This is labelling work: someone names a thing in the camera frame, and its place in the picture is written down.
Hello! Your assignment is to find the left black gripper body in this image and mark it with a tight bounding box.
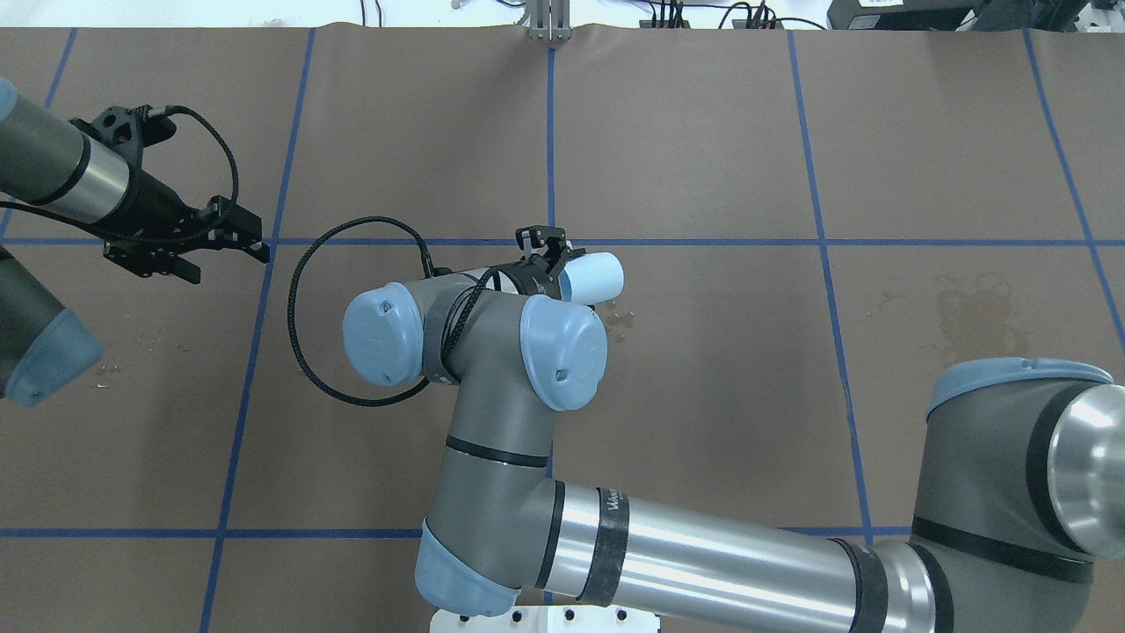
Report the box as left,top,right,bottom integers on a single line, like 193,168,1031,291
69,105,230,273

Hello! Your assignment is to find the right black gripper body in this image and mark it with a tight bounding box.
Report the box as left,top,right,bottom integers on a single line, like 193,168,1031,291
496,248,560,300

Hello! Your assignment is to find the light blue plastic cup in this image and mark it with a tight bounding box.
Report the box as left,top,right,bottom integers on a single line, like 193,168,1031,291
559,252,624,306

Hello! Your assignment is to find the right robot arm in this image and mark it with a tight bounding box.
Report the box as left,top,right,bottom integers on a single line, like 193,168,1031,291
343,234,1122,632

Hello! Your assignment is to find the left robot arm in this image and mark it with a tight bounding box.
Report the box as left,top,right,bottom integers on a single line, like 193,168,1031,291
1,79,271,406

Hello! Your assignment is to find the orange black usb hub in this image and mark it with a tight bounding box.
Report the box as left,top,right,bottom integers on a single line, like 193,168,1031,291
629,1,783,31

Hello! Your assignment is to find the black box device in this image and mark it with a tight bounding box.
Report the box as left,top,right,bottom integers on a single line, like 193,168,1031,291
826,1,981,31

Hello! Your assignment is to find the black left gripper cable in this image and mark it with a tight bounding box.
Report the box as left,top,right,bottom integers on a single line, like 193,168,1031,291
0,105,240,243

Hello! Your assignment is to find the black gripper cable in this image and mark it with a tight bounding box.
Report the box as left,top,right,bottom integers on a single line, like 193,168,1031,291
0,105,240,243
287,216,497,407

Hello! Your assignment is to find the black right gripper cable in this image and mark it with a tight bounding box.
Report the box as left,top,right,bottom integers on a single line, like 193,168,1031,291
287,216,497,407

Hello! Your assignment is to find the aluminium frame post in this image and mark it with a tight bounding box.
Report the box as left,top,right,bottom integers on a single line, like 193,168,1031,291
524,0,573,43

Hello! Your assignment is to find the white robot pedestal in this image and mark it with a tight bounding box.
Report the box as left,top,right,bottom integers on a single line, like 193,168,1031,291
429,604,663,632

